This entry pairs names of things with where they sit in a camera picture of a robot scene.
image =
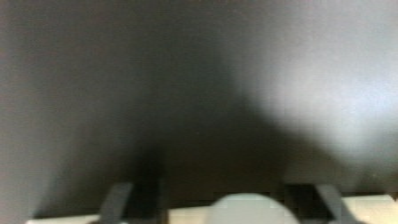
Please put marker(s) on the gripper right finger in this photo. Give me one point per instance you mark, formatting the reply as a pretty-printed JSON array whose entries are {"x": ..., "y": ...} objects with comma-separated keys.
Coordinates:
[{"x": 316, "y": 204}]

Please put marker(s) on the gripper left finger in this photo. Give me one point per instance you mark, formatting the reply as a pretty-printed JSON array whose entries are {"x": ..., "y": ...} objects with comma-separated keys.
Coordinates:
[{"x": 131, "y": 205}]

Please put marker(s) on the small white door panel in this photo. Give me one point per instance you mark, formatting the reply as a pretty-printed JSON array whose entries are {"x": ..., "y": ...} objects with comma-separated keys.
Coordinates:
[{"x": 254, "y": 209}]

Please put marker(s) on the white cabinet body box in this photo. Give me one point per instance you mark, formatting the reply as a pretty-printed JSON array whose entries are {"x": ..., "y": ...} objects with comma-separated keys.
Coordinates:
[{"x": 233, "y": 91}]

